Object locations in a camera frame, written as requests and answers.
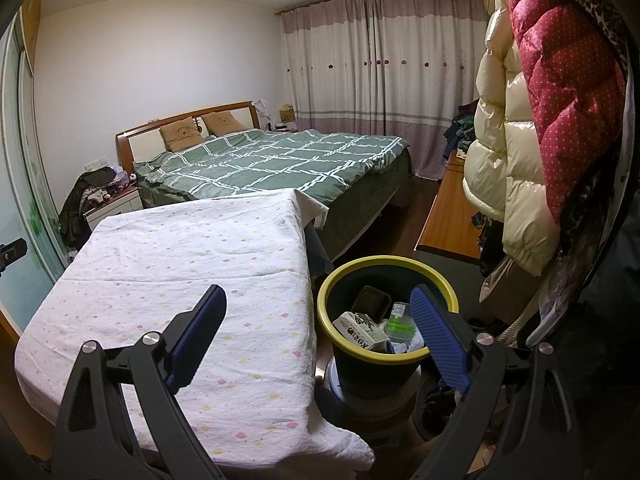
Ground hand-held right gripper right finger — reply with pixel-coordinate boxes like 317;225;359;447
410;284;586;480

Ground green checked duvet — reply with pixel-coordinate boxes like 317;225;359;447
132;129;406;201

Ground pale hanging garment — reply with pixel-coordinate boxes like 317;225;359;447
479;252;571;348

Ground dark clothes heap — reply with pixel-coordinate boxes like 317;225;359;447
59;166;133;251

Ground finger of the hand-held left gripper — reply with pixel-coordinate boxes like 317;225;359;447
0;239;28;276

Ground sliding glass door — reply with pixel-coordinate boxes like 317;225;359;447
0;10;71;331

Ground wooden bed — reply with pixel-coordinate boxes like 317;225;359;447
115;101;413;261

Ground red dotted puffer jacket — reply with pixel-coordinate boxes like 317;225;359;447
507;0;628;221

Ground white nightstand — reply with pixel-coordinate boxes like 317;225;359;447
82;187;143;231

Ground pile of dark clothes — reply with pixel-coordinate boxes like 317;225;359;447
442;100;481;153

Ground printed cardboard box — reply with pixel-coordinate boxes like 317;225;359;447
332;311;391;352

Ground brown pillow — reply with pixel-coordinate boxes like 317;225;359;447
159;117;206;152
201;111;246;137

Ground pale pink curtain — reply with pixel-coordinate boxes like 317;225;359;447
277;0;493;181

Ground white dotted tablecloth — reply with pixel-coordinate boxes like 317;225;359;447
14;189;376;473

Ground round grey stool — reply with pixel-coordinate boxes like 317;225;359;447
315;355;426;456

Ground yellow rimmed dark bin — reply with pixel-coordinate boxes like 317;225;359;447
316;255;460;401

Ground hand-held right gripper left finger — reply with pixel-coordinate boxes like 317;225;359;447
52;284;228;480

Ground cream puffer jacket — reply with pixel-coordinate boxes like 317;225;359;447
461;0;561;278

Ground green plastic refill pouch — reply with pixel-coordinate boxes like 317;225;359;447
385;302;418;341

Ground black plastic tray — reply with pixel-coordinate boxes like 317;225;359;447
351;285;392;320

